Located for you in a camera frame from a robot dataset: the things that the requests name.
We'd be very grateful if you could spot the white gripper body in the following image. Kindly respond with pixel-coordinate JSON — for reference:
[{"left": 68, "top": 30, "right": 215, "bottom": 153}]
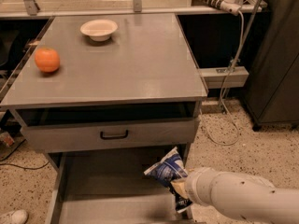
[{"left": 185, "top": 167, "right": 219, "bottom": 206}]

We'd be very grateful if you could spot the white sneaker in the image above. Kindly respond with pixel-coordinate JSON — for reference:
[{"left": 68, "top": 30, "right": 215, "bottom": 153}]
[{"left": 0, "top": 210, "right": 28, "bottom": 224}]

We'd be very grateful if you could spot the open middle drawer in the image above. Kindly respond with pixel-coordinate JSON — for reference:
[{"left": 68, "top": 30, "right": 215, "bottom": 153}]
[{"left": 45, "top": 147, "right": 193, "bottom": 224}]

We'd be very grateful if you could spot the white power strip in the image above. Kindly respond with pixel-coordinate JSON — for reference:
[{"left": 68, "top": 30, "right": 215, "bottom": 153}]
[{"left": 200, "top": 0, "right": 241, "bottom": 16}]

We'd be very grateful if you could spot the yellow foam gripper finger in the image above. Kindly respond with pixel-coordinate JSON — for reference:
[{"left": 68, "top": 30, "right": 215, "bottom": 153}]
[{"left": 171, "top": 178, "right": 188, "bottom": 199}]

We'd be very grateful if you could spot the grey drawer cabinet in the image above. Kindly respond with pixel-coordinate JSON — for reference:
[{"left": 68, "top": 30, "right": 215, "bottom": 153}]
[{"left": 0, "top": 12, "right": 209, "bottom": 224}]

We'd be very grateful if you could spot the black floor cable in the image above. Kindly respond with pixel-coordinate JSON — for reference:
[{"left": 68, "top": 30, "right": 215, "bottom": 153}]
[{"left": 0, "top": 137, "right": 50, "bottom": 171}]

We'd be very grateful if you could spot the blue chip bag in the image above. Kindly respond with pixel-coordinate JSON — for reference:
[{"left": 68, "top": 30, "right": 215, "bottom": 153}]
[{"left": 144, "top": 147, "right": 192, "bottom": 213}]

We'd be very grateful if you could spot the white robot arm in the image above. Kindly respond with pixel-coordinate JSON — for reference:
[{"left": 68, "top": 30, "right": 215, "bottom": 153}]
[{"left": 171, "top": 167, "right": 299, "bottom": 224}]

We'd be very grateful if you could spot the small red white object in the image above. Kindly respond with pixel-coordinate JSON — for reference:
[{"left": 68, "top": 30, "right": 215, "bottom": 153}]
[{"left": 0, "top": 132, "right": 15, "bottom": 147}]

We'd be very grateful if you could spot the black drawer handle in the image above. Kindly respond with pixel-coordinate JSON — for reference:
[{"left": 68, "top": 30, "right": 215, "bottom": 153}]
[{"left": 100, "top": 130, "right": 129, "bottom": 140}]

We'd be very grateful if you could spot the white power cable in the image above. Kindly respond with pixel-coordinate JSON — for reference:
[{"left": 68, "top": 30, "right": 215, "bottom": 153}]
[{"left": 199, "top": 10, "right": 246, "bottom": 147}]

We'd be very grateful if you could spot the closed top drawer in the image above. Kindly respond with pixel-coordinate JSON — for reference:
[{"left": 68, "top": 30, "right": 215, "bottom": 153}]
[{"left": 21, "top": 118, "right": 199, "bottom": 153}]

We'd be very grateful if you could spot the white paper bowl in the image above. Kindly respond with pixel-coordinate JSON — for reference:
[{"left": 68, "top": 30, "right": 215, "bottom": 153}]
[{"left": 80, "top": 20, "right": 118, "bottom": 42}]

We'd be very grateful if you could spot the orange fruit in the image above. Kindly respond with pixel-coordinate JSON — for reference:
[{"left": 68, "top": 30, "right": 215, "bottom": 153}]
[{"left": 35, "top": 48, "right": 60, "bottom": 73}]

